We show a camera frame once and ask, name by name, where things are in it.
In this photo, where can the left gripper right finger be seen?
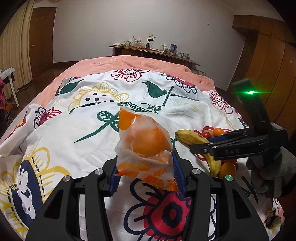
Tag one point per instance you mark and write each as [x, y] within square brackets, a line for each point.
[236, 217]

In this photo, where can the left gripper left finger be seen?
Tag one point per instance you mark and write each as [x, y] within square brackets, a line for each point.
[58, 219]

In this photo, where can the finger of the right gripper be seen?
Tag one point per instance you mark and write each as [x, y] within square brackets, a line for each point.
[226, 135]
[208, 148]

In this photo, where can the red tomato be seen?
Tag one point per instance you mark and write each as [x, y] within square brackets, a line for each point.
[207, 134]

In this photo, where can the yellow banana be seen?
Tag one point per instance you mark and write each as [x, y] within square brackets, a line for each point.
[189, 138]

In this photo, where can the plastic bag with orange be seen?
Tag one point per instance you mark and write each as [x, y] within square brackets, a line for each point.
[144, 150]

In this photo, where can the orange mandarin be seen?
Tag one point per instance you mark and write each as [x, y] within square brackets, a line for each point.
[218, 132]
[227, 169]

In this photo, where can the grey gloved hand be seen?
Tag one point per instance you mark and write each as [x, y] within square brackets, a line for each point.
[276, 178]

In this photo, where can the wooden wardrobe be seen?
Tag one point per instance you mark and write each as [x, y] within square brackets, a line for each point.
[268, 61]

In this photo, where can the floral white duvet cover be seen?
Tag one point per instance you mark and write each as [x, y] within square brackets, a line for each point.
[77, 131]

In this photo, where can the blue box on sideboard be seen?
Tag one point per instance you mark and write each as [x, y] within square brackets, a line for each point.
[173, 49]

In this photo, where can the white kettle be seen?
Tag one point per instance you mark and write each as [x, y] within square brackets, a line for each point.
[164, 48]

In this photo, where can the wooden sideboard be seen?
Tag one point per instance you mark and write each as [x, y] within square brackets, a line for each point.
[123, 50]

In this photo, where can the white folding stand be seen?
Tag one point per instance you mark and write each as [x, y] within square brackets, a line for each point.
[8, 78]

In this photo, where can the pink blanket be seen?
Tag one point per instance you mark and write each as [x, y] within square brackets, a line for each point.
[104, 64]

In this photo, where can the beige curtain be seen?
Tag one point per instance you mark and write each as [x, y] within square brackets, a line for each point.
[15, 45]

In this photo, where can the wooden door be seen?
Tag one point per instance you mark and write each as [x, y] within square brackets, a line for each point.
[41, 40]

